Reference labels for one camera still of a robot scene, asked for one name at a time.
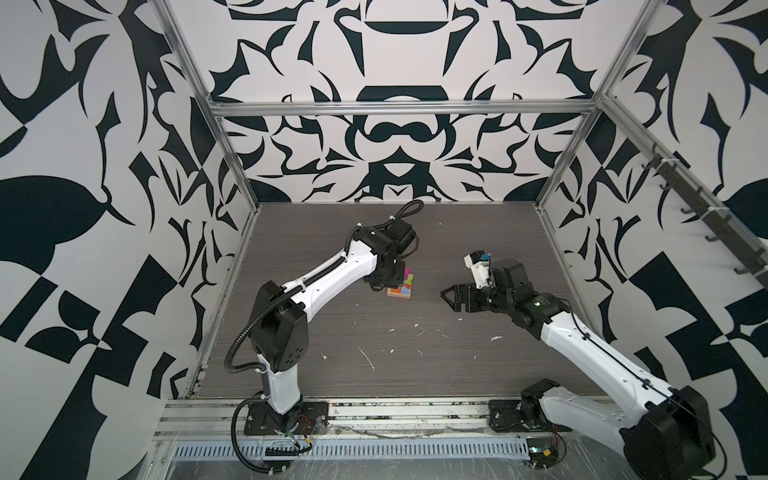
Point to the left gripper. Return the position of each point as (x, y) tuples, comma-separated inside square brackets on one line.
[(398, 281)]

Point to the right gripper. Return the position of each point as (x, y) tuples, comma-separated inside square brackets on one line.
[(461, 289)]

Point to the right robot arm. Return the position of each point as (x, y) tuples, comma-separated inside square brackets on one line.
[(661, 431)]

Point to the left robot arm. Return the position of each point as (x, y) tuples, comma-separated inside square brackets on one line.
[(276, 335)]

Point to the green lit controller board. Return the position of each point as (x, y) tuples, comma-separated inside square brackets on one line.
[(545, 453)]

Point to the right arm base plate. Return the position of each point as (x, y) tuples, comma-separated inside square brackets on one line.
[(520, 416)]

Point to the aluminium mounting rail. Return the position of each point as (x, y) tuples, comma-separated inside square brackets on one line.
[(206, 419)]

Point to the white slotted cable duct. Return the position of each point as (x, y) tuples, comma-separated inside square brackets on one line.
[(327, 449)]

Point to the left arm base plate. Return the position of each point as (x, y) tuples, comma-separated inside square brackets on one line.
[(304, 418)]

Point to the aluminium cage frame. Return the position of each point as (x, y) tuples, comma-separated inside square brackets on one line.
[(526, 128)]

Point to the grey wall hook rack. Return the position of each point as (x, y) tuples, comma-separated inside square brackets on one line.
[(703, 205)]

